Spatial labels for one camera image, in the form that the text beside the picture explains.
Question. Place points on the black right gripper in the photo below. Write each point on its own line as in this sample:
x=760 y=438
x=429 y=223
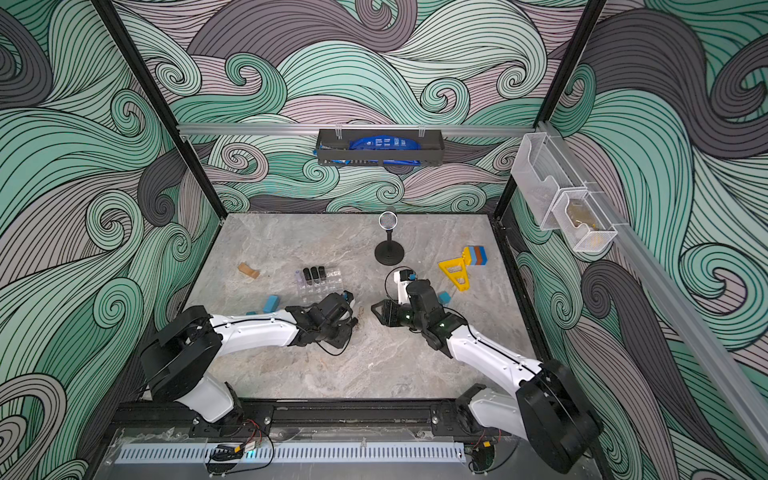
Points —
x=395 y=310

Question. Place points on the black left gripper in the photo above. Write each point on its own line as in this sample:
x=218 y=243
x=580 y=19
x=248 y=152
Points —
x=345 y=337

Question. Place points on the black lipstick gold band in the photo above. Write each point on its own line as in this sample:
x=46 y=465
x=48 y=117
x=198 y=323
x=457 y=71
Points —
x=307 y=276

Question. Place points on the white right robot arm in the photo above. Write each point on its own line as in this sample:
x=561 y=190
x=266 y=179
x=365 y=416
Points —
x=540 y=402

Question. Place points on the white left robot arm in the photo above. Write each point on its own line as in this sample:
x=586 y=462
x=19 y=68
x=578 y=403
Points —
x=177 y=359

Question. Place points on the clear acrylic lipstick organizer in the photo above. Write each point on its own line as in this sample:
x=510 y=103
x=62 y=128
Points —
x=313 y=293

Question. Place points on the black microphone stand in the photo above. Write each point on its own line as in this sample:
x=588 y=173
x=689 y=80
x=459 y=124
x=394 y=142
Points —
x=389 y=252

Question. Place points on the teal cube block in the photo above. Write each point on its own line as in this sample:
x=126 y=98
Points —
x=444 y=298

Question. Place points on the blue rectangular block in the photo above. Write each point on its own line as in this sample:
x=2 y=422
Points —
x=271 y=304

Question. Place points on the yellow triangle toy block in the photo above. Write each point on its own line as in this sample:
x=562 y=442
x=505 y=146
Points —
x=456 y=270

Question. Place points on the tan wooden arch block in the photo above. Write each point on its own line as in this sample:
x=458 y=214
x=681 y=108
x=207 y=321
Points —
x=248 y=271

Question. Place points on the multicolour stacked toy blocks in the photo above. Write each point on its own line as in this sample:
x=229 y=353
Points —
x=474 y=256

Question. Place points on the blue object in basket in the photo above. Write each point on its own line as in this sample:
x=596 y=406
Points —
x=384 y=143

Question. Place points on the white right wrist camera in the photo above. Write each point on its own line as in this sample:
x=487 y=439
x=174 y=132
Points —
x=403 y=277

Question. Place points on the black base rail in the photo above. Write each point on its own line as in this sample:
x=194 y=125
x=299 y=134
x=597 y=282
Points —
x=441 y=417

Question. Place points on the white perforated cable tray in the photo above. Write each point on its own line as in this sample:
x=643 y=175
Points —
x=300 y=452

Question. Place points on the black wire shelf basket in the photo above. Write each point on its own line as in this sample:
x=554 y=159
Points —
x=332 y=149

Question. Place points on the clear wall bin large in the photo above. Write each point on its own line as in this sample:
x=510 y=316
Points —
x=543 y=171

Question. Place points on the aluminium rail back wall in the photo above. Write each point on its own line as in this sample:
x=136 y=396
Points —
x=305 y=129

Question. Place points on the aluminium rail wall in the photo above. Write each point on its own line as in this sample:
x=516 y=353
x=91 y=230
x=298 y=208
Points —
x=724 y=372
x=305 y=129

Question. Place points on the clear wall bin small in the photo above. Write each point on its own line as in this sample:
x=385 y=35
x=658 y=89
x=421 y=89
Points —
x=579 y=223

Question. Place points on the black corner frame post right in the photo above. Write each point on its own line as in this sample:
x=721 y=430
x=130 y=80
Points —
x=570 y=57

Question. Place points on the black corner frame post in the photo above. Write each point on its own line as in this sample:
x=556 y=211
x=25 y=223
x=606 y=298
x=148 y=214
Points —
x=128 y=49
x=570 y=57

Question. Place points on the aluminium rail right wall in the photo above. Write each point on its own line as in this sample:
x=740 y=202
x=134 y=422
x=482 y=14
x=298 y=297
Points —
x=724 y=372

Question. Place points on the black corner frame post left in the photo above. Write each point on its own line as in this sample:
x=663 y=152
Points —
x=128 y=49

